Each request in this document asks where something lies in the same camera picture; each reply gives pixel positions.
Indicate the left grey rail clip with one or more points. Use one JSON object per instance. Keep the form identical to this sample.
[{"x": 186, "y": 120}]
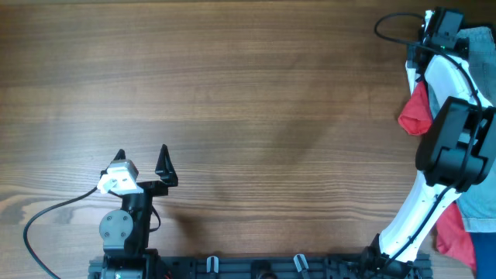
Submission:
[{"x": 212, "y": 265}]

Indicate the light blue denim shorts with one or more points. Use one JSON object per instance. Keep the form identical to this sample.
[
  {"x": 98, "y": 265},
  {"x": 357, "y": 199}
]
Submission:
[{"x": 458, "y": 151}]

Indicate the red garment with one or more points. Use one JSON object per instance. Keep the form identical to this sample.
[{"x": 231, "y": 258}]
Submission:
[{"x": 451, "y": 238}]

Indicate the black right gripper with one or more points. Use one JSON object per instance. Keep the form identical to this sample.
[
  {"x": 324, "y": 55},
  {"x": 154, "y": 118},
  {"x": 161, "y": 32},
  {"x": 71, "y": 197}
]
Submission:
[{"x": 446, "y": 25}]

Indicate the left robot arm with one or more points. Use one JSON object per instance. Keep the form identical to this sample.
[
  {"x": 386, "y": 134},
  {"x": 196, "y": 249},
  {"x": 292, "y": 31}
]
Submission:
[{"x": 125, "y": 232}]

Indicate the white garment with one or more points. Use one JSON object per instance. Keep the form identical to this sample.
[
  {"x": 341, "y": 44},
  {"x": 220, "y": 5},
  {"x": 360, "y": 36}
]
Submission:
[{"x": 413, "y": 75}]

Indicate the right grey rail clip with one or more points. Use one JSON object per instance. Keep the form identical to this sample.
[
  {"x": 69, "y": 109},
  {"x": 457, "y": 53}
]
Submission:
[{"x": 301, "y": 265}]

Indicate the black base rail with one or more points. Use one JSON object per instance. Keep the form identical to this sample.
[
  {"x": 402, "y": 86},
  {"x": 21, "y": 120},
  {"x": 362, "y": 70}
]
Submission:
[{"x": 333, "y": 266}]

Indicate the dark blue garment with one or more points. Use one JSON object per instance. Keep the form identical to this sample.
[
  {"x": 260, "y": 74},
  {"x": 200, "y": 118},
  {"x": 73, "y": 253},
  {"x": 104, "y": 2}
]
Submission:
[{"x": 485, "y": 249}]

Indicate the grey rail clip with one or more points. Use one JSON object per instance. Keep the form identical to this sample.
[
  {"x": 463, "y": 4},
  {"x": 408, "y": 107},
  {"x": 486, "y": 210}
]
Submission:
[
  {"x": 301, "y": 265},
  {"x": 212, "y": 265}
]

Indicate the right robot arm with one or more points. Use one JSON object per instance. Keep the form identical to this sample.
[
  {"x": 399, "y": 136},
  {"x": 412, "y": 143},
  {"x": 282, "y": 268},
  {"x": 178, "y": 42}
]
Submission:
[{"x": 397, "y": 246}]

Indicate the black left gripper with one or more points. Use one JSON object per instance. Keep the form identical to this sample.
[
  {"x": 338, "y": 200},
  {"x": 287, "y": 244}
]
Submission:
[{"x": 149, "y": 186}]

